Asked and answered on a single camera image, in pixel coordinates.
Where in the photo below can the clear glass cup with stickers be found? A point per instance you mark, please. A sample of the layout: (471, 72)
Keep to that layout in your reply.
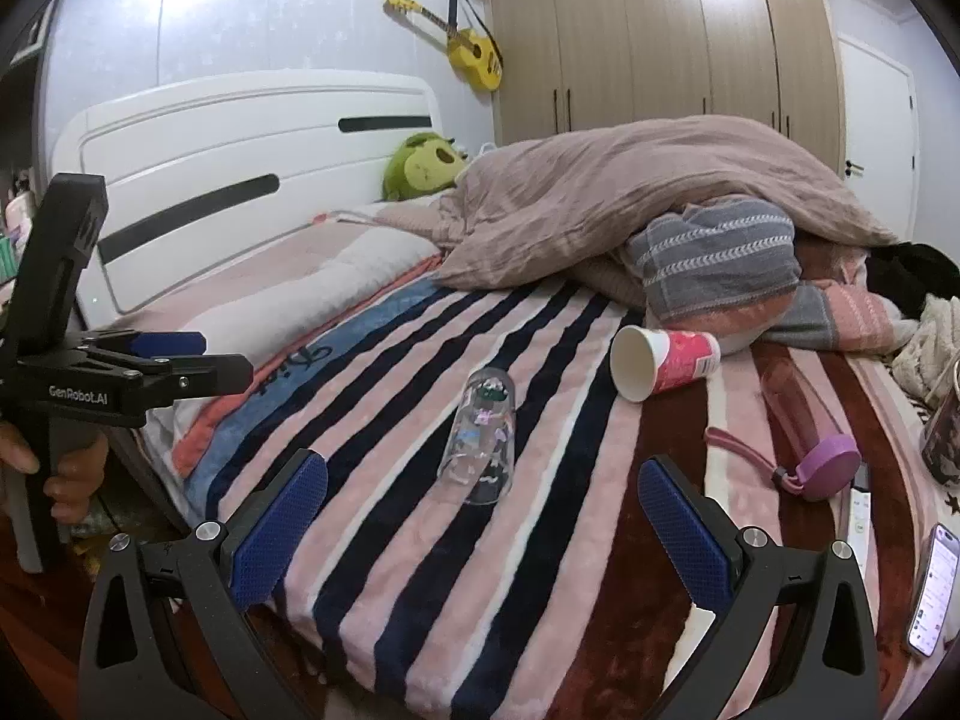
(480, 439)

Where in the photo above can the smartphone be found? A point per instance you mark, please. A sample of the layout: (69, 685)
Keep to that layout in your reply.
(934, 592)

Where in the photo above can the dark patterned cup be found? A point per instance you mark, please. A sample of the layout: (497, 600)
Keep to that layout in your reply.
(943, 439)

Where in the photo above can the white slim remote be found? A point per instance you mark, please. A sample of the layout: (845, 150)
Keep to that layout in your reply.
(861, 540)

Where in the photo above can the person's left hand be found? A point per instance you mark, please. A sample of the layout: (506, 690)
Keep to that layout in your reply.
(79, 480)

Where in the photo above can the white door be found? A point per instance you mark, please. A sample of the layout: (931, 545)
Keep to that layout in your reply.
(877, 127)

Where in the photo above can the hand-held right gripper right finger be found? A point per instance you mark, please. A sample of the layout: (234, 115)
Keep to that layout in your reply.
(690, 540)

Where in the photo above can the green plush toy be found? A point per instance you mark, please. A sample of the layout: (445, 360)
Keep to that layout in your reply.
(420, 165)

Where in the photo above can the white quilted pillow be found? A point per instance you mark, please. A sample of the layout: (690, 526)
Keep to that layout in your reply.
(315, 292)

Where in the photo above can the grey striped pillow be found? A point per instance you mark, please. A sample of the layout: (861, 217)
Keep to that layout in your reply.
(712, 255)

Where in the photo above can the brown duvet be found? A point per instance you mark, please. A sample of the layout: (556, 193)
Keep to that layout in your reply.
(600, 187)

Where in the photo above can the pink striped pillow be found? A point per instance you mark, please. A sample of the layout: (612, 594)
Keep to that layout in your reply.
(862, 311)

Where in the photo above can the black cloth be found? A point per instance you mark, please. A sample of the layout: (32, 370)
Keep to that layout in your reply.
(915, 277)

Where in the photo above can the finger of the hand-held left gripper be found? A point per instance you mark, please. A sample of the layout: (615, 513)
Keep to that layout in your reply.
(210, 376)
(169, 343)

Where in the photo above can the white bed headboard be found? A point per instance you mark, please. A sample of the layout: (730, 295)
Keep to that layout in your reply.
(225, 142)

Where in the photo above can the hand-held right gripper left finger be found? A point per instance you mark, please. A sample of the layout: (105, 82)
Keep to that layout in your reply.
(281, 521)

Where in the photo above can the pink and white paper cup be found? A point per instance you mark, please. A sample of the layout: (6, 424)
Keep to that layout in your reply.
(675, 364)

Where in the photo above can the pink bottle with purple lid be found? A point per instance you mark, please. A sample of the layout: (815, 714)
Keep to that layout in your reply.
(799, 409)

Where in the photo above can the striped pink and navy blanket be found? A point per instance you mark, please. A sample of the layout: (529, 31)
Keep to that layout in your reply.
(420, 615)

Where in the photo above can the blue blanket with orange edge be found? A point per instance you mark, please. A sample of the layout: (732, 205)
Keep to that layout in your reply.
(300, 382)

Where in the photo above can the small pink bottle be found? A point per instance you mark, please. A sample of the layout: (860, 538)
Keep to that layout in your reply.
(21, 214)

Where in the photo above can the yellow ukulele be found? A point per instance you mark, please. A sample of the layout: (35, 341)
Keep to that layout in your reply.
(472, 52)

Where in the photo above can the beige wooden wardrobe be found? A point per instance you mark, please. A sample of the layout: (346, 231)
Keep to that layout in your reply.
(660, 52)

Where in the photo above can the cream knitted cloth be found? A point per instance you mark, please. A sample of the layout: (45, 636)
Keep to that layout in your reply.
(930, 352)

